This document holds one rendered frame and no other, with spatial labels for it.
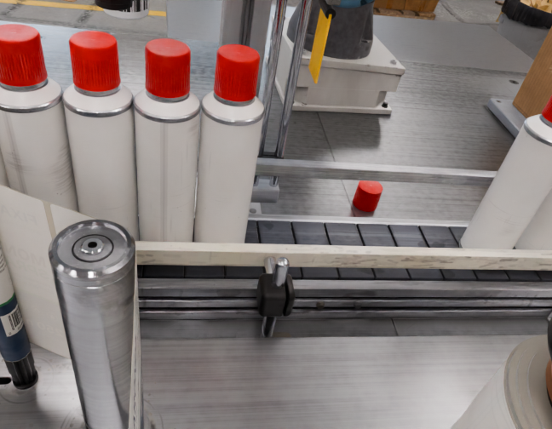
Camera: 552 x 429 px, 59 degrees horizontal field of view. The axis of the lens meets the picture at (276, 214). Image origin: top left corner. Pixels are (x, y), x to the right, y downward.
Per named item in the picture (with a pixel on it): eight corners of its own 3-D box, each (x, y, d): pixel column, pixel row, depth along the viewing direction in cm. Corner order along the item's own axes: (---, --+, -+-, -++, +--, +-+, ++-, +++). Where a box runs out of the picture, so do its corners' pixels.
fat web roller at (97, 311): (77, 469, 32) (25, 282, 20) (88, 403, 36) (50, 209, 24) (147, 465, 33) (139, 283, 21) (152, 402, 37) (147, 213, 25)
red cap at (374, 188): (382, 208, 67) (388, 189, 65) (362, 214, 66) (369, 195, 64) (366, 193, 69) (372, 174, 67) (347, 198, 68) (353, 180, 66)
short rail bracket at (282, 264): (250, 357, 46) (267, 272, 39) (247, 331, 49) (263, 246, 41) (283, 357, 47) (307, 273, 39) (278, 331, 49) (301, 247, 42)
